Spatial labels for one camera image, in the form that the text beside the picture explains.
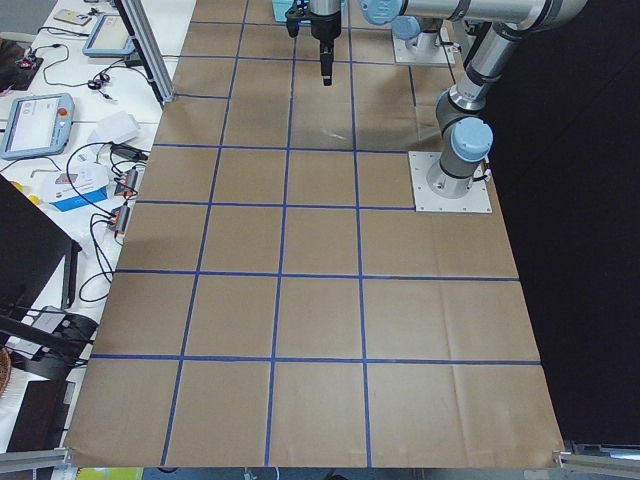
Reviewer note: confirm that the teal plastic storage bin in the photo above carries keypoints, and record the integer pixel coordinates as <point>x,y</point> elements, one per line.
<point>280,10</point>

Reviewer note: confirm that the far blue teach pendant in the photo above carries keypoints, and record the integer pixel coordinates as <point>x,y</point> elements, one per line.
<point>109,38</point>

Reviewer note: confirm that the blue teach pendant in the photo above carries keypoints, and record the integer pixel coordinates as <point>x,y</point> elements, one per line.
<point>38,126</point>
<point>109,38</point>

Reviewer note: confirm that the black power adapter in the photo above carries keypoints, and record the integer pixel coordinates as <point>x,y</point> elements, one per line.
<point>129,153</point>

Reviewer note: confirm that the brown paper grid mat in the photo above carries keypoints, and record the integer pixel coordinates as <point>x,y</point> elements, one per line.
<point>280,302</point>

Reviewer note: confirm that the blue and white box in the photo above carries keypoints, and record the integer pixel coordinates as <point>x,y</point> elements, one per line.
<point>81,186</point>

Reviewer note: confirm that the near blue teach pendant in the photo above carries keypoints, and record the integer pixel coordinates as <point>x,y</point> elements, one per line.
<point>38,126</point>

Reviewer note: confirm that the black monitor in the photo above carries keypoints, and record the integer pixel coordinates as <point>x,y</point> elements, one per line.
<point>32,248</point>

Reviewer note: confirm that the aluminium frame post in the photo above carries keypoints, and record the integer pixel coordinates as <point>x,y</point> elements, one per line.
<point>138,26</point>

